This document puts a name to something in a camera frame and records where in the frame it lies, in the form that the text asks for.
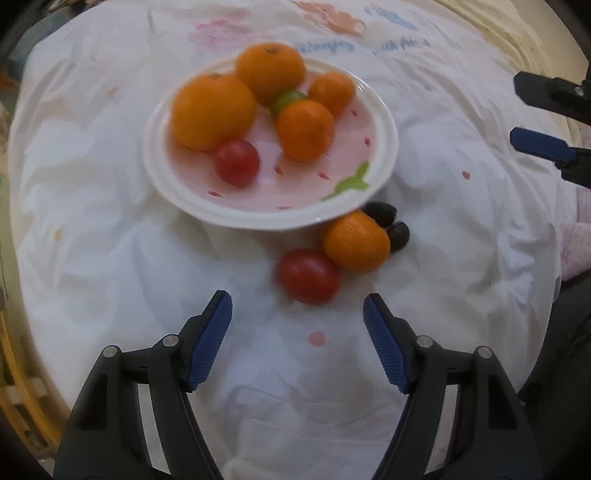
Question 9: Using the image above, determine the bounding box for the red cherry tomato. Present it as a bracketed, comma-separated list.
[213, 140, 260, 188]
[276, 248, 342, 305]

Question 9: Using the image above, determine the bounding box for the pink cloth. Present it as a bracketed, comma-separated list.
[560, 188, 591, 278]

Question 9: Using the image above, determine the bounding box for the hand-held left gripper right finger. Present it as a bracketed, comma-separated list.
[363, 293, 543, 480]

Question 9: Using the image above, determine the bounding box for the pink dotted plate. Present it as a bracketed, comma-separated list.
[142, 56, 399, 230]

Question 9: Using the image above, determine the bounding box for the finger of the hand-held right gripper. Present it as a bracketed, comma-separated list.
[514, 71, 591, 126]
[510, 128, 591, 189]

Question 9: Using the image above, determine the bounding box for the large orange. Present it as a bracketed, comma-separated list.
[172, 74, 257, 152]

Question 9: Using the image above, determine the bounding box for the white printed blanket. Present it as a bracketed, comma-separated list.
[7, 0, 570, 480]

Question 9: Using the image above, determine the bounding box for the yellow floral quilt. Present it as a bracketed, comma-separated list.
[438, 0, 591, 121]

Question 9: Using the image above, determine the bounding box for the yellow wooden chair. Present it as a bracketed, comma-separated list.
[0, 318, 63, 450]

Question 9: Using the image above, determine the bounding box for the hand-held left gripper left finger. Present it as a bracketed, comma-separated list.
[54, 291, 233, 480]

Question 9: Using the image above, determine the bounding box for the green grape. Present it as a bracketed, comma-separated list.
[270, 90, 308, 116]

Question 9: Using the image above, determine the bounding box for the small mandarin orange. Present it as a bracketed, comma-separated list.
[322, 210, 391, 272]
[276, 100, 335, 161]
[308, 73, 356, 116]

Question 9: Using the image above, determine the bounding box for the medium mandarin orange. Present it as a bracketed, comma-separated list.
[235, 42, 306, 107]

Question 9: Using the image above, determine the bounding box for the dark grape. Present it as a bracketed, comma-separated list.
[384, 222, 411, 253]
[362, 202, 398, 228]

